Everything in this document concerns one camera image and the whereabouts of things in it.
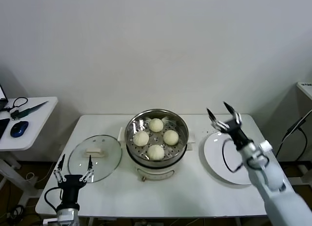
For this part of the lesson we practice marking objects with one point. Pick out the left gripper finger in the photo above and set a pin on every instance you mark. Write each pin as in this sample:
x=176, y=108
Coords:
x=59, y=174
x=89, y=172

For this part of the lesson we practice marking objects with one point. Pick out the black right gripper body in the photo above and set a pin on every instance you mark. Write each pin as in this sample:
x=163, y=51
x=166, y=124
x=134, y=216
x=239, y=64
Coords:
x=237, y=134

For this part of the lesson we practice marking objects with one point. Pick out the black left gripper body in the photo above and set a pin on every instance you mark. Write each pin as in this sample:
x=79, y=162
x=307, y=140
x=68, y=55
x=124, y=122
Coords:
x=70, y=184

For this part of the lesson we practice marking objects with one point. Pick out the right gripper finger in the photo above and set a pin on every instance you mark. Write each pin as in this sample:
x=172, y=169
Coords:
x=219, y=125
x=237, y=117

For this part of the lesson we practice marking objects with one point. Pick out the round glass lid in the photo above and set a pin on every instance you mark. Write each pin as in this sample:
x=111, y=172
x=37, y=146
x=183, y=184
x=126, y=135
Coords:
x=97, y=162

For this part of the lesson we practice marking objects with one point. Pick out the white steamed baozi bun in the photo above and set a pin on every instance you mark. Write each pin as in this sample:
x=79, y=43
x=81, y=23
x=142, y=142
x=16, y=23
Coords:
x=141, y=138
x=171, y=137
x=156, y=152
x=156, y=125

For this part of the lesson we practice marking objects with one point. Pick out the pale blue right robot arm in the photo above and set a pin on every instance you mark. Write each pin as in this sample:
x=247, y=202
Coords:
x=273, y=179

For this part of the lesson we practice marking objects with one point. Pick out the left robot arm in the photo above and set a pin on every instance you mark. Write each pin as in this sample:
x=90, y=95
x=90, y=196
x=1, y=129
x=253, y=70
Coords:
x=67, y=213

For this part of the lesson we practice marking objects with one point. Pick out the steel perforated steamer basket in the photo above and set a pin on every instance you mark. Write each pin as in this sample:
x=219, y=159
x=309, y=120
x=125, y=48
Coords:
x=180, y=128

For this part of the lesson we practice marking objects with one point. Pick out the white oval plate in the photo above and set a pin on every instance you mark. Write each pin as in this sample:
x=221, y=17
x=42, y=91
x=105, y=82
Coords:
x=214, y=157

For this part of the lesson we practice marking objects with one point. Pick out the white side table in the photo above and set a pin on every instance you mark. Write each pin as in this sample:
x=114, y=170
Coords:
x=36, y=130

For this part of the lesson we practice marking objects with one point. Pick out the blue computer mouse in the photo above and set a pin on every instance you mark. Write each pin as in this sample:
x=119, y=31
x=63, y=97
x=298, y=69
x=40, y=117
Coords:
x=19, y=128

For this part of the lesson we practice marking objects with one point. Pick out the white electric cooker base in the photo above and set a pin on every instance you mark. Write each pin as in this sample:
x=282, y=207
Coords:
x=156, y=172

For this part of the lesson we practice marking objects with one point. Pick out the black smartphone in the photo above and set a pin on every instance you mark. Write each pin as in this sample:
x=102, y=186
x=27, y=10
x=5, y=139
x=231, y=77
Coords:
x=3, y=127

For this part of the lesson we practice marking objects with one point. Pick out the white shelf desk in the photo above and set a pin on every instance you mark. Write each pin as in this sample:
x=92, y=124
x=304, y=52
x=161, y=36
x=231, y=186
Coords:
x=306, y=89

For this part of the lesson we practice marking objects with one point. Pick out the black white clip tool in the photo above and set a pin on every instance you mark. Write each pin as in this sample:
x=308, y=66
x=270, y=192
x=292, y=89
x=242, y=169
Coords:
x=14, y=115

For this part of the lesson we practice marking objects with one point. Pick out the laptop computer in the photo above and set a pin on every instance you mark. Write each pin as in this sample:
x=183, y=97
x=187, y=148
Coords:
x=2, y=95

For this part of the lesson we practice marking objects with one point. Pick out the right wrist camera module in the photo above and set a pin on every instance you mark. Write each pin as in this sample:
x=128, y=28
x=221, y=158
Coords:
x=265, y=146

